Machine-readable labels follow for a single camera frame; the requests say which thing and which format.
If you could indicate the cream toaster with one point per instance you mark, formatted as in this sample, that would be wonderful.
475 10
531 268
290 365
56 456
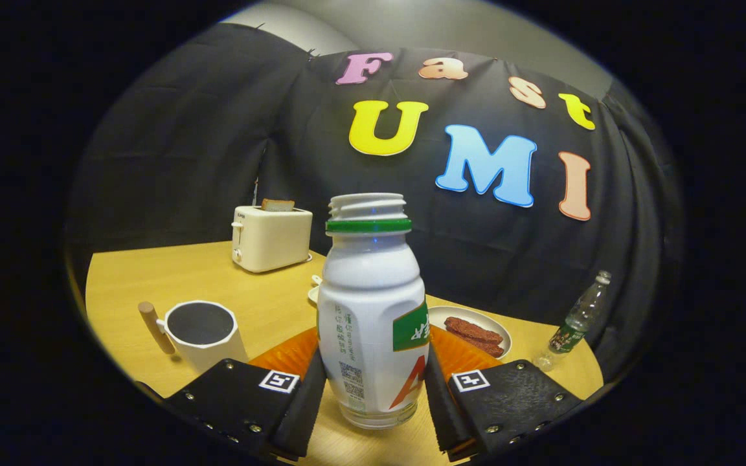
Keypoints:
272 239

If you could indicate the black backdrop cloth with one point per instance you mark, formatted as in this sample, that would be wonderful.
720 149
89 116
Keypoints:
217 129

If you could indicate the white juice bottle green label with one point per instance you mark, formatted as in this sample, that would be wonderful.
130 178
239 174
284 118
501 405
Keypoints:
363 298

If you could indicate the brown meat patty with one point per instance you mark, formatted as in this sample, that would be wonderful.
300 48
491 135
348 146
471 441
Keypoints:
473 329
483 346

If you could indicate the wooden table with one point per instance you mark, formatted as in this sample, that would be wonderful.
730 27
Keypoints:
217 278

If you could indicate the toast slice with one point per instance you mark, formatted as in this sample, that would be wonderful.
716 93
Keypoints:
278 205

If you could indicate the clear plastic water bottle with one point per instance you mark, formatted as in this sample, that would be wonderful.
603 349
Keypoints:
574 330

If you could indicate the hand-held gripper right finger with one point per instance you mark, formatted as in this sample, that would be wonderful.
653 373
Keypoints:
441 408

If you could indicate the white divided dish of beans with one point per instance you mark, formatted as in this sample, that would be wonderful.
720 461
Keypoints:
314 291

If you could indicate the white round plate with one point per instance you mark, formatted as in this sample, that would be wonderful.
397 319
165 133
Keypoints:
496 327

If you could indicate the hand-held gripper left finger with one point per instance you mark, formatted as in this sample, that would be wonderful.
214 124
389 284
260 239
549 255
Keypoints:
305 414

